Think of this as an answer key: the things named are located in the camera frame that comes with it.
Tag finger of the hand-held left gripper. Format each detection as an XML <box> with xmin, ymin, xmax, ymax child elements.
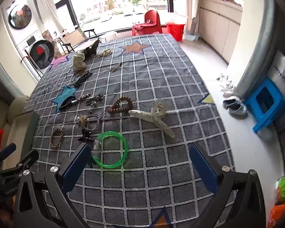
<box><xmin>0</xmin><ymin>143</ymin><xmax>17</xmax><ymax>162</ymax></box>
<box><xmin>14</xmin><ymin>150</ymin><xmax>39</xmax><ymax>171</ymax></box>

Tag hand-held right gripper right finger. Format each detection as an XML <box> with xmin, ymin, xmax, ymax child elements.
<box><xmin>189</xmin><ymin>144</ymin><xmax>266</xmax><ymax>228</ymax></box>

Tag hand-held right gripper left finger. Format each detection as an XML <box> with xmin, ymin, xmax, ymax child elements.
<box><xmin>13</xmin><ymin>142</ymin><xmax>92</xmax><ymax>228</ymax></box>

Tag dark green jewelry box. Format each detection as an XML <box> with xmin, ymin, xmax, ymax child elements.
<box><xmin>8</xmin><ymin>111</ymin><xmax>40</xmax><ymax>152</ymax></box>

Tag green translucent bangle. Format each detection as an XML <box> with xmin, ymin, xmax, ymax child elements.
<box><xmin>91</xmin><ymin>131</ymin><xmax>129</xmax><ymax>169</ymax></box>

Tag brown spiral hair tie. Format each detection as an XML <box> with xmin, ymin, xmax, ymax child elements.
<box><xmin>108</xmin><ymin>97</ymin><xmax>133</xmax><ymax>115</ymax></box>

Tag clear small hair clip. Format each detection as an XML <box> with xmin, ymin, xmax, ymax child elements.
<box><xmin>92</xmin><ymin>138</ymin><xmax>104</xmax><ymax>159</ymax></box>

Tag small black claw clip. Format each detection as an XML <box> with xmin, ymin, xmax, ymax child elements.
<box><xmin>78</xmin><ymin>129</ymin><xmax>93</xmax><ymax>143</ymax></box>

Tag beige sofa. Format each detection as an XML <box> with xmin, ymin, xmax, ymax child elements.
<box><xmin>0</xmin><ymin>95</ymin><xmax>29</xmax><ymax>171</ymax></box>

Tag black comb hair claw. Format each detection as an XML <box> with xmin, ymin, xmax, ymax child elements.
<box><xmin>58</xmin><ymin>95</ymin><xmax>78</xmax><ymax>112</ymax></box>

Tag silver shoe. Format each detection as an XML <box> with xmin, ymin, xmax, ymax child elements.
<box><xmin>229</xmin><ymin>103</ymin><xmax>248</xmax><ymax>118</ymax></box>
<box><xmin>223</xmin><ymin>96</ymin><xmax>239</xmax><ymax>108</ymax></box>

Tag large beige claw clip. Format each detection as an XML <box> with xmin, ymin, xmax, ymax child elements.
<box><xmin>128</xmin><ymin>99</ymin><xmax>176</xmax><ymax>139</ymax></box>

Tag white patterned slippers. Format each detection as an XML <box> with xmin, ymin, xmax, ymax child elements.
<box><xmin>216</xmin><ymin>72</ymin><xmax>237</xmax><ymax>97</ymax></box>

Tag orange snack packet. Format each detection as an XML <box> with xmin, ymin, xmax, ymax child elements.
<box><xmin>267</xmin><ymin>202</ymin><xmax>285</xmax><ymax>228</ymax></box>

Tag blue plastic stool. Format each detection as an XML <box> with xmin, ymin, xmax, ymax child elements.
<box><xmin>243</xmin><ymin>78</ymin><xmax>285</xmax><ymax>133</ymax></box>

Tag grey checked star tablecloth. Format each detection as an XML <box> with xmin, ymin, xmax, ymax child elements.
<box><xmin>24</xmin><ymin>34</ymin><xmax>235</xmax><ymax>228</ymax></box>

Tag beige heart hair clip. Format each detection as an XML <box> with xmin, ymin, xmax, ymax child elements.
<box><xmin>72</xmin><ymin>51</ymin><xmax>86</xmax><ymax>73</ymax></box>

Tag white washing machine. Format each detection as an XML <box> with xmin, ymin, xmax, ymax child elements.
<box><xmin>17</xmin><ymin>32</ymin><xmax>56</xmax><ymax>76</ymax></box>

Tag white bag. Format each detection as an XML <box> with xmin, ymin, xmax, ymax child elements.
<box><xmin>267</xmin><ymin>50</ymin><xmax>285</xmax><ymax>102</ymax></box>

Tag folding chair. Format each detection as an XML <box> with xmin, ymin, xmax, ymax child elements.
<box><xmin>56</xmin><ymin>27</ymin><xmax>100</xmax><ymax>53</ymax></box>

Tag pale blue dustpan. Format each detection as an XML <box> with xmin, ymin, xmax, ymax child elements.
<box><xmin>184</xmin><ymin>32</ymin><xmax>200</xmax><ymax>42</ymax></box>

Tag white dryer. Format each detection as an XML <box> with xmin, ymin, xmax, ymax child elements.
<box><xmin>5</xmin><ymin>0</ymin><xmax>42</xmax><ymax>43</ymax></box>

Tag red bucket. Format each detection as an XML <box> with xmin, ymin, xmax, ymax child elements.
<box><xmin>166</xmin><ymin>22</ymin><xmax>186</xmax><ymax>41</ymax></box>

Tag beige cabinet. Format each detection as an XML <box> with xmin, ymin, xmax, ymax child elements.
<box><xmin>197</xmin><ymin>0</ymin><xmax>243</xmax><ymax>63</ymax></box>

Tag white curtain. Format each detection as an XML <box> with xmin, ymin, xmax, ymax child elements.
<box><xmin>33</xmin><ymin>0</ymin><xmax>62</xmax><ymax>32</ymax></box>

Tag clear plastic basin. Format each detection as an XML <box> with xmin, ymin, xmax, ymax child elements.
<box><xmin>165</xmin><ymin>13</ymin><xmax>188</xmax><ymax>25</ymax></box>

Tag red chair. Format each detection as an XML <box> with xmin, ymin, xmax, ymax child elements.
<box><xmin>132</xmin><ymin>9</ymin><xmax>163</xmax><ymax>36</ymax></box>

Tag braided beige bracelet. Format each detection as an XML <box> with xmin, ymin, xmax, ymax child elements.
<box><xmin>49</xmin><ymin>128</ymin><xmax>63</xmax><ymax>150</ymax></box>

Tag gold keychain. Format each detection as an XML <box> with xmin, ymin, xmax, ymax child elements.
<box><xmin>75</xmin><ymin>114</ymin><xmax>89</xmax><ymax>127</ymax></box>

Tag grey purple hair tie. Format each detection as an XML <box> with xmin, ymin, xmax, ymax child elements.
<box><xmin>85</xmin><ymin>113</ymin><xmax>105</xmax><ymax>131</ymax></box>

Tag black carabiner chain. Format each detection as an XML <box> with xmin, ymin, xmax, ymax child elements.
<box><xmin>85</xmin><ymin>93</ymin><xmax>104</xmax><ymax>106</ymax></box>

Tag gold chain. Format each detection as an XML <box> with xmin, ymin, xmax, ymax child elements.
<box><xmin>96</xmin><ymin>49</ymin><xmax>113</xmax><ymax>58</ymax></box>

